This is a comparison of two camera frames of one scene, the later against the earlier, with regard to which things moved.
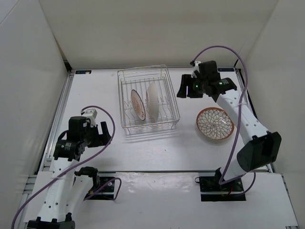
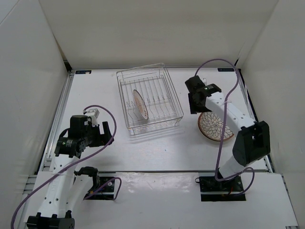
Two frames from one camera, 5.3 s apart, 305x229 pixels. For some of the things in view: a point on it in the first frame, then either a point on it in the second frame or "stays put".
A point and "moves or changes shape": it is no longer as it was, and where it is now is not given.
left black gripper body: [89, 136] stays put
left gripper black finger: [103, 139] stays put
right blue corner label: [226, 69] stays put
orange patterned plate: [138, 104] moves or changes shape
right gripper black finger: [187, 80] -> [198, 103]
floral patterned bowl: [215, 123] stays put
